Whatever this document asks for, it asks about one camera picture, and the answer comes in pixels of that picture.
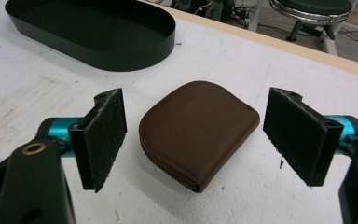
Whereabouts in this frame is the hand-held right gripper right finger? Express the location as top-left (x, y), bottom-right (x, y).
top-left (262, 87), bottom-right (358, 188)

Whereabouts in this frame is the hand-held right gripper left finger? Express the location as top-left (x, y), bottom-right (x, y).
top-left (38, 87), bottom-right (128, 193)

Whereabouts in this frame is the brown leather zip wallet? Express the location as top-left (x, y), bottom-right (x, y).
top-left (138, 80), bottom-right (261, 194)

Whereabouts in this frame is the black oval tray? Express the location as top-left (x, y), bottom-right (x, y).
top-left (5, 0), bottom-right (177, 73)

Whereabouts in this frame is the white metal stand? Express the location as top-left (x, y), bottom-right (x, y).
top-left (247, 0), bottom-right (343, 56)

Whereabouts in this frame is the black round stool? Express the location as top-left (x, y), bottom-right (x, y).
top-left (268, 0), bottom-right (353, 43)

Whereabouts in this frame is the bundle of black cables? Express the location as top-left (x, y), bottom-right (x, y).
top-left (171, 0), bottom-right (255, 24)

